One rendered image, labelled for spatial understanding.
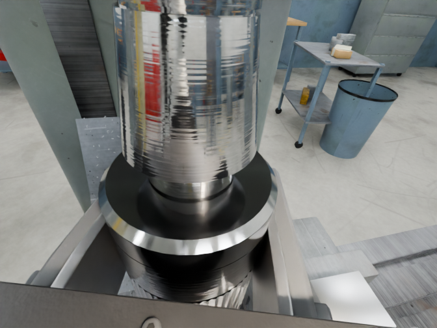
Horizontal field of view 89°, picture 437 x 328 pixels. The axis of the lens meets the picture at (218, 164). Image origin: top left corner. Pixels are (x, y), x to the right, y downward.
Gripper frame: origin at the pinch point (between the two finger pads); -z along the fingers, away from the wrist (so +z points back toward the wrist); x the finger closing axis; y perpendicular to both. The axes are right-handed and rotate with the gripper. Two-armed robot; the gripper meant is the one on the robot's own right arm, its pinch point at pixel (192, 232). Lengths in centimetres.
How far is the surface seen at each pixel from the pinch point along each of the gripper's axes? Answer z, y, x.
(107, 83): -31.9, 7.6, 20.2
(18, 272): -43, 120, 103
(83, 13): -31.6, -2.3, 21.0
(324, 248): -14.7, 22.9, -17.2
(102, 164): -27.0, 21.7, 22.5
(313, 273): -8.7, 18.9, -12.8
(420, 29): -478, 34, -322
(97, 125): -30.3, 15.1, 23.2
